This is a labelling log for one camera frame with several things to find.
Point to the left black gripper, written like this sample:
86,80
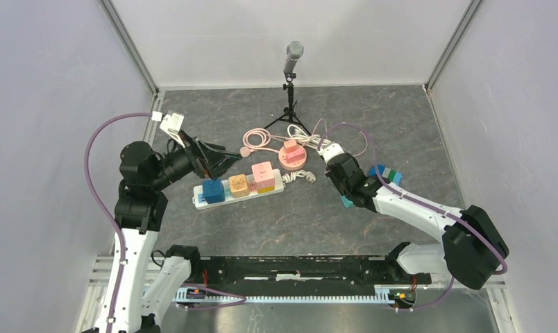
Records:
207,161

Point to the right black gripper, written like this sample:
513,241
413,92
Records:
329,174

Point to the pink cube plug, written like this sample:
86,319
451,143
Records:
263,175

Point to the yellow cube plug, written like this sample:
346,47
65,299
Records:
266,189

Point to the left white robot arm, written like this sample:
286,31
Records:
128,306

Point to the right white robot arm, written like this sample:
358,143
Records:
469,247

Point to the blue cube plug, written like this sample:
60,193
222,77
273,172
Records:
213,191

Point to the beige cube plug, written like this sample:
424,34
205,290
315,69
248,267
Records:
239,186

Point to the round pink socket base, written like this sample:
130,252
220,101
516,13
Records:
295,166

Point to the teal power strip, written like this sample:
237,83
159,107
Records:
346,202

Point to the white power strip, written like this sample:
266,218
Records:
200,203

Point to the blue green toy block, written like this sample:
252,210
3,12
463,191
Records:
384,172

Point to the pink adapter on round base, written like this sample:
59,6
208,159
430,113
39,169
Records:
291,150

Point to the black tripod stand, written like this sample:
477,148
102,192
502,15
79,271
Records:
289,115

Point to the silver microphone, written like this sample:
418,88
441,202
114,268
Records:
294,52

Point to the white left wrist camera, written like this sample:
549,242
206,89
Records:
170,124

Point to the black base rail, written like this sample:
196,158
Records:
325,275

